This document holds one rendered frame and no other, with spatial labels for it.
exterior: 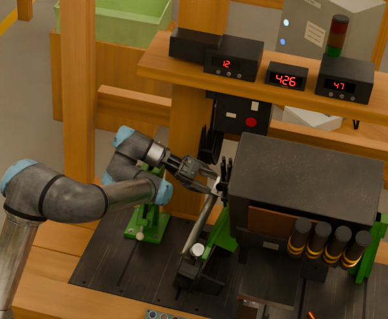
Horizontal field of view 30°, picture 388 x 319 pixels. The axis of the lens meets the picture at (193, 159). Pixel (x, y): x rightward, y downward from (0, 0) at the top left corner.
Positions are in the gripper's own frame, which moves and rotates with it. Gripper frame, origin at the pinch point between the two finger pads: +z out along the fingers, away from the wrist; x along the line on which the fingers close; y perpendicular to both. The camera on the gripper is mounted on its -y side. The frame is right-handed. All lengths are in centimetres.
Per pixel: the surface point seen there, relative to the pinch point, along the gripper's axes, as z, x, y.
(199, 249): 3.3, -20.0, -1.1
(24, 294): -38, -56, -16
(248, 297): 18.7, -27.4, 18.2
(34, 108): -94, 35, -249
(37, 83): -104, 55, -270
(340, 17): 8, 57, 25
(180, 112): -19.9, 19.1, -13.5
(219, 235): 6.2, -13.9, 4.6
